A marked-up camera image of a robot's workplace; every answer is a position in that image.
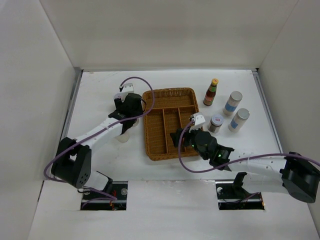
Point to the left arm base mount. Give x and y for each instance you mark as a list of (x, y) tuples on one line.
[(114, 198)]

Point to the orange-label spice jar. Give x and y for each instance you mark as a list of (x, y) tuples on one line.
[(135, 123)]

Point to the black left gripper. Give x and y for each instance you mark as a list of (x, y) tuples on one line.
[(120, 103)]

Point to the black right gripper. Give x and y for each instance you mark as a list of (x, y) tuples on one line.
[(176, 136)]

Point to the black-cap glass salt bottle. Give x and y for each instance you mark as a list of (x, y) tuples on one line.
[(123, 138)]

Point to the red ketchup bottle yellow cap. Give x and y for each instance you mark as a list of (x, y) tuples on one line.
[(211, 92)]

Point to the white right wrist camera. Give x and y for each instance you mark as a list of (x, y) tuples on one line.
[(198, 120)]

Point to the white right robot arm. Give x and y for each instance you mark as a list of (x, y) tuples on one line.
[(287, 173)]

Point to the white-lid brown spice jar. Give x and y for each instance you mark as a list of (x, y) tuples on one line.
[(215, 123)]

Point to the blue-label white granule bottle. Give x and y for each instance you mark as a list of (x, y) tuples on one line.
[(232, 103)]

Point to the brown wicker divided basket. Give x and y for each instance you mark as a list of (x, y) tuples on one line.
[(169, 109)]

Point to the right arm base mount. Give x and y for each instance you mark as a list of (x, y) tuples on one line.
[(232, 196)]

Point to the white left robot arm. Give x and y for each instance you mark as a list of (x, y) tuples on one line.
[(73, 163)]

